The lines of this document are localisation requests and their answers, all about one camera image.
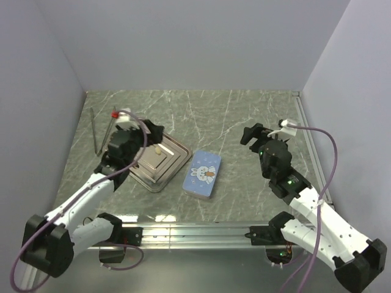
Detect steel tongs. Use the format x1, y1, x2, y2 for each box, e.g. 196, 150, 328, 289
90, 106, 118, 158

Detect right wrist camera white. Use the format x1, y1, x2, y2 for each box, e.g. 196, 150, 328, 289
267, 119, 298, 140

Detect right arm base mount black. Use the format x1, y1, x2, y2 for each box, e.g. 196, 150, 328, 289
244, 212, 294, 266

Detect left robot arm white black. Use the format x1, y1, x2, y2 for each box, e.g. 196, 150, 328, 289
20, 120, 164, 278

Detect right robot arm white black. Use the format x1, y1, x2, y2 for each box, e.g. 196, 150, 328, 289
240, 120, 387, 292

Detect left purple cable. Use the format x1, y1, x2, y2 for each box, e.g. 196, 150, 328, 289
9, 109, 149, 292

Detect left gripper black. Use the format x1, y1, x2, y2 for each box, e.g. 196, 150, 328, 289
116, 119, 164, 166

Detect metal tin lid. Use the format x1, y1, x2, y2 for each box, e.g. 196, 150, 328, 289
182, 150, 222, 196

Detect metal tin box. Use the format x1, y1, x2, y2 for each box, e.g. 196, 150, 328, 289
183, 189, 211, 200

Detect aluminium right side rail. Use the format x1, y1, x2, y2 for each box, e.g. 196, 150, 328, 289
291, 91, 327, 191

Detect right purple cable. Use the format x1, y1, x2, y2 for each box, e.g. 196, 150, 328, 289
279, 125, 339, 293

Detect steel serving tray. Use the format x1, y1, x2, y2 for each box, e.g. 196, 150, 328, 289
130, 133, 192, 193

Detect aluminium front rail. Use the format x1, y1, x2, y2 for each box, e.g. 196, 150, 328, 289
33, 222, 352, 250

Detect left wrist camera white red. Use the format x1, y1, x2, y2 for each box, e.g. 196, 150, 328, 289
111, 108, 137, 129

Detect aluminium rail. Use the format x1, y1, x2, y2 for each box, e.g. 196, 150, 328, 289
291, 91, 327, 191
33, 222, 352, 250

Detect purple cable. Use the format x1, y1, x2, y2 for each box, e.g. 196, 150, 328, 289
9, 109, 149, 292
279, 125, 339, 293

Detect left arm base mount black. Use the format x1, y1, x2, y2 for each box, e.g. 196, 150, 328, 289
87, 212, 145, 271

